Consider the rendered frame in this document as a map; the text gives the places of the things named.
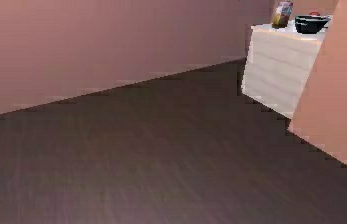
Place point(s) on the white chest of drawers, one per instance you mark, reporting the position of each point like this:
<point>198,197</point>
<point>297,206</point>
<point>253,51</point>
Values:
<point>277,66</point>

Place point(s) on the yellow and blue box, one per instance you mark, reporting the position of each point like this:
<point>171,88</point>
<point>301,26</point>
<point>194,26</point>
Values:
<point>282,15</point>

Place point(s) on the black bowl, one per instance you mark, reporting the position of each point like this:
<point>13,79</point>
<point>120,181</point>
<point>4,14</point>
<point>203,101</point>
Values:
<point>310,24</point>

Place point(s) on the small red object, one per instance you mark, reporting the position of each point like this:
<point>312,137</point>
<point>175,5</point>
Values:
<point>314,13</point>

